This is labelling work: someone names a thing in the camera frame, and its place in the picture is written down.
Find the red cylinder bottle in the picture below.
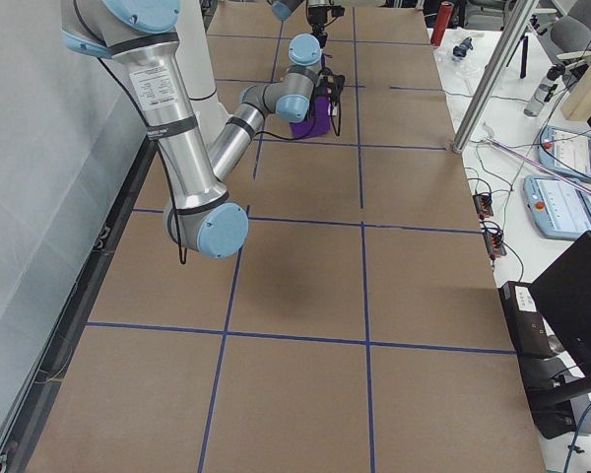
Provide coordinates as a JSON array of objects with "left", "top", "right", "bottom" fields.
[{"left": 430, "top": 1, "right": 455, "bottom": 47}]

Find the aluminium frame post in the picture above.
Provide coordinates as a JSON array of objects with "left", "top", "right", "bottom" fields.
[{"left": 451, "top": 0, "right": 537, "bottom": 154}]

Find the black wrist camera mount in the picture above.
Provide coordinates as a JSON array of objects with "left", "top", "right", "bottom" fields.
[
  {"left": 329, "top": 5, "right": 346, "bottom": 20},
  {"left": 317, "top": 68, "right": 346, "bottom": 106}
]

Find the black tripod leg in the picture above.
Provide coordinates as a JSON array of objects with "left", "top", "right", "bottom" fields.
[{"left": 519, "top": 34, "right": 529, "bottom": 79}]

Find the far orange connector block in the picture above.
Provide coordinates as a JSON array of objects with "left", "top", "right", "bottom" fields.
[{"left": 473, "top": 192, "right": 493, "bottom": 220}]

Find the blue teach pendant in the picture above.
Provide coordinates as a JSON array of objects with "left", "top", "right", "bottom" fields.
[
  {"left": 539, "top": 125, "right": 591, "bottom": 182},
  {"left": 523, "top": 175, "right": 591, "bottom": 240}
]

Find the orange connector block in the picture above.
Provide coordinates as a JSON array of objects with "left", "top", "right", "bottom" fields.
[
  {"left": 473, "top": 192, "right": 493, "bottom": 220},
  {"left": 480, "top": 220, "right": 507, "bottom": 261}
]

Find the black computer box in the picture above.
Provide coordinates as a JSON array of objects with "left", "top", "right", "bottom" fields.
[{"left": 498, "top": 281, "right": 565, "bottom": 360}]

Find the black monitor on stand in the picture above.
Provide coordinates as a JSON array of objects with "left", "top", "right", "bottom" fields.
[{"left": 528, "top": 231, "right": 591, "bottom": 409}]

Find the near orange connector block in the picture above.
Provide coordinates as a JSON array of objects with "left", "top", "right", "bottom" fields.
[{"left": 480, "top": 220, "right": 507, "bottom": 261}]

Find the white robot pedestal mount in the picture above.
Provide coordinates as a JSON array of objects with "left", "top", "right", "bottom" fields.
[{"left": 175, "top": 0, "right": 230, "bottom": 141}]

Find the grey water bottle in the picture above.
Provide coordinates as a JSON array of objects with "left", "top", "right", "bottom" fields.
[{"left": 523, "top": 63, "right": 565, "bottom": 117}]

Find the near blue teach pendant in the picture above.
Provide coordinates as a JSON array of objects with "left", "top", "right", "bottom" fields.
[{"left": 523, "top": 175, "right": 591, "bottom": 240}]

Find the far blue teach pendant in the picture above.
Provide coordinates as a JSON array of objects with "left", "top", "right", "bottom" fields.
[{"left": 539, "top": 125, "right": 591, "bottom": 182}]

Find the blue black handheld tool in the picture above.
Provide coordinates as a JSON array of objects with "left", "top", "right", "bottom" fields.
[{"left": 452, "top": 36, "right": 474, "bottom": 61}]

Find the grey office chair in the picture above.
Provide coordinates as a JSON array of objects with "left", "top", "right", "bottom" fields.
[{"left": 550, "top": 16, "right": 591, "bottom": 53}]

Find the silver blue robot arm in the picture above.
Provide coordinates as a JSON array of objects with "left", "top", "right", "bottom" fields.
[
  {"left": 60, "top": 1, "right": 322, "bottom": 258},
  {"left": 268, "top": 0, "right": 334, "bottom": 49}
]

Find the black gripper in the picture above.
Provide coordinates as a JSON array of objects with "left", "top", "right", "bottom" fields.
[{"left": 306, "top": 5, "right": 330, "bottom": 47}]

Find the purple microfibre towel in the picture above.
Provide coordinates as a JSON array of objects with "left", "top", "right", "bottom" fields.
[{"left": 290, "top": 75, "right": 334, "bottom": 139}]

